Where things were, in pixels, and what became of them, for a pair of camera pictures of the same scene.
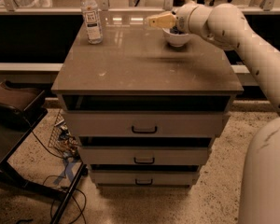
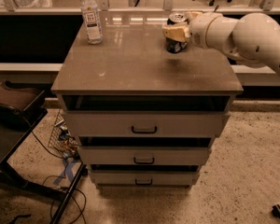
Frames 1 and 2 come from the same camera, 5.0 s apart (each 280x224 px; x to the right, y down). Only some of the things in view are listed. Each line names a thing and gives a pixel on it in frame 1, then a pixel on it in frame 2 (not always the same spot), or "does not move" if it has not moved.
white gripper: (184, 18) → (204, 28)
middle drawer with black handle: (142, 155) does not move
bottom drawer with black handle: (145, 176) does not move
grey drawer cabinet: (144, 113) does not move
